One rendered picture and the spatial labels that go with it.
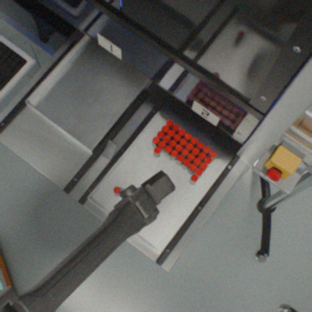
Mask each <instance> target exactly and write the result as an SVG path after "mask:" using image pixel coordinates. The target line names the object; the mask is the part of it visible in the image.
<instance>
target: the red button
mask: <svg viewBox="0 0 312 312"><path fill-rule="evenodd" d="M266 177H268V178H269V179H270V180H272V181H274V182H278V181H279V180H280V179H281V177H282V175H281V174H280V173H279V172H278V171H276V170H274V169H269V170H268V172H266Z"/></svg>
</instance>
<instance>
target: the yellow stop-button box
mask: <svg viewBox="0 0 312 312"><path fill-rule="evenodd" d="M305 156H306V154H304V153H303V152H301V151H300V150H298V149H297V148H296V147H294V146H293V145H292V144H290V143H289V142H287V141H285V140H283V141H282V142H281V143H280V144H279V145H278V146H277V147H276V148H275V149H274V151H273V153H272V154H271V155H270V157H269V158H268V160H266V162H265V163H264V167H265V168H266V169H274V170H276V171H278V172H279V173H280V174H281V175H282V177H281V179H282V180H285V179H287V178H288V177H290V176H291V175H292V174H293V173H294V171H295V170H296V169H297V168H298V167H299V165H300V163H301V162H302V160H303V159H304V158H305Z"/></svg>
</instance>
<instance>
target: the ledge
mask: <svg viewBox="0 0 312 312"><path fill-rule="evenodd" d="M276 147H277V146H276V145H275V144H273V145H272V146H271V148H270V149H269V150H268V151H266V152H265V153H264V154H263V155H262V156H261V158H260V159H259V161H258V162H256V164H255V166H254V167H253V169H252V170H253V172H255V173H257V174H259V175H260V177H262V178H264V179H265V180H266V181H268V182H269V183H271V184H273V186H274V187H276V188H278V189H279V190H280V191H282V192H284V193H285V194H289V193H290V192H291V191H292V189H293V188H294V185H296V183H297V182H298V181H299V179H300V178H301V176H302V174H303V173H304V172H305V171H306V170H307V168H308V165H307V164H305V163H304V162H301V163H300V165H299V167H298V168H297V169H296V170H295V171H294V173H293V174H292V175H291V176H290V177H288V178H287V179H285V180H282V179H280V180H279V181H278V182H274V181H272V180H270V179H269V178H268V177H266V172H268V169H266V168H265V167H264V163H265V162H266V160H268V158H269V157H270V155H271V154H272V153H273V151H274V149H275V148H276Z"/></svg>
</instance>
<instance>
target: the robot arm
mask: <svg viewBox="0 0 312 312"><path fill-rule="evenodd" d="M175 190H176V186H175V184H174V183H173V182H172V181H171V179H170V178H169V177H168V175H167V174H166V173H165V172H164V171H162V170H160V171H159V172H157V173H156V174H154V175H152V177H151V178H149V179H148V180H146V181H145V182H143V183H142V184H141V186H140V187H139V188H136V187H135V185H133V184H131V185H129V187H127V188H126V189H124V190H122V191H121V192H120V195H119V196H120V197H121V200H120V201H119V202H118V203H117V204H116V205H114V206H113V208H114V209H113V210H112V211H111V212H110V213H109V214H108V217H107V218H106V219H105V221H104V222H103V223H102V225H101V226H100V227H99V228H98V229H97V230H95V231H94V232H93V234H92V235H90V236H89V237H88V238H87V239H86V240H84V241H83V242H82V244H81V245H80V246H78V247H77V248H75V249H74V250H73V251H72V252H71V253H70V254H69V255H68V256H67V257H66V258H64V259H63V260H62V261H61V263H60V264H58V265H57V266H56V267H55V268H54V269H52V270H51V271H50V273H48V274H47V275H45V276H44V277H43V278H42V279H41V280H40V282H38V283H37V284H36V285H35V286H33V287H32V288H31V289H29V290H28V291H27V292H25V293H24V294H22V295H21V296H18V295H17V293H16V292H15V290H14V289H13V287H12V286H8V287H6V288H4V289H1V290H0V312H56V310H57V308H59V307H60V305H61V304H62V303H63V302H64V301H65V300H66V299H67V298H68V297H69V296H70V295H71V294H72V293H73V292H74V291H75V290H76V289H77V288H78V287H79V286H80V285H81V284H82V283H83V282H84V281H85V280H86V279H87V278H88V277H89V276H90V275H91V274H92V273H93V272H94V271H95V270H96V269H97V268H98V267H99V266H100V265H101V264H102V263H103V262H104V261H105V260H106V259H107V258H108V257H109V256H110V255H111V254H112V253H113V252H114V251H115V250H116V249H117V248H118V247H119V246H120V245H121V244H122V243H123V242H124V241H125V240H127V239H128V238H130V237H131V236H133V235H136V234H138V233H139V232H140V231H141V230H142V229H143V228H145V227H147V226H149V225H150V224H151V223H152V222H154V221H155V220H156V219H157V216H158V214H159V210H158V208H157V205H159V204H160V203H161V200H162V199H164V198H166V197H167V196H168V195H169V194H170V193H172V192H173V191H175Z"/></svg>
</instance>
